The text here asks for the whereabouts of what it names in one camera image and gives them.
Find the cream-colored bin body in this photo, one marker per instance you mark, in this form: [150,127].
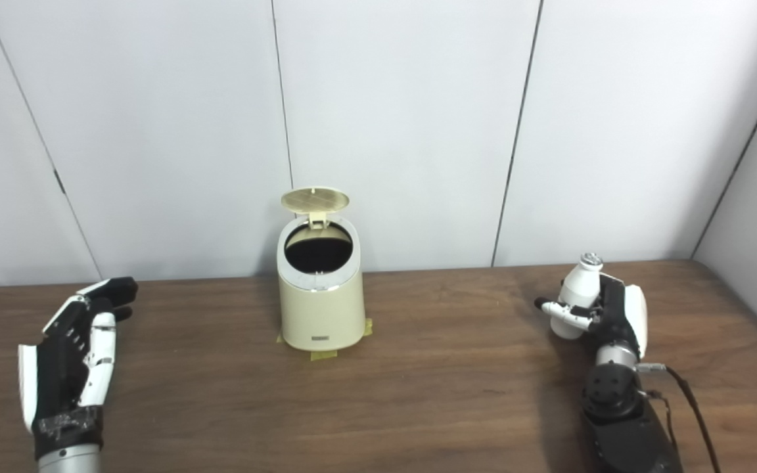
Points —
[321,315]

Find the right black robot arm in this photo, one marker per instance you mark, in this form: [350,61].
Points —
[621,420]

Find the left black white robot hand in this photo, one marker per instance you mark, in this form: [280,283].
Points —
[56,381]

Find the tall yellow tape piece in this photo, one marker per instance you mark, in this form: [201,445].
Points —
[367,327]

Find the small white plastic bottle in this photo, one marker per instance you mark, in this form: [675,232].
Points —
[579,286]

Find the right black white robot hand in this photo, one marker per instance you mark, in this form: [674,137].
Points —
[621,322]

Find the black wall panel hinge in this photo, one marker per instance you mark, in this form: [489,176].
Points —
[59,181]

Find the cream round bin lid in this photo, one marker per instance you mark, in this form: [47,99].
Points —
[315,199]

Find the wide yellow tape piece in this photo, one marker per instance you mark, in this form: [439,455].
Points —
[324,355]

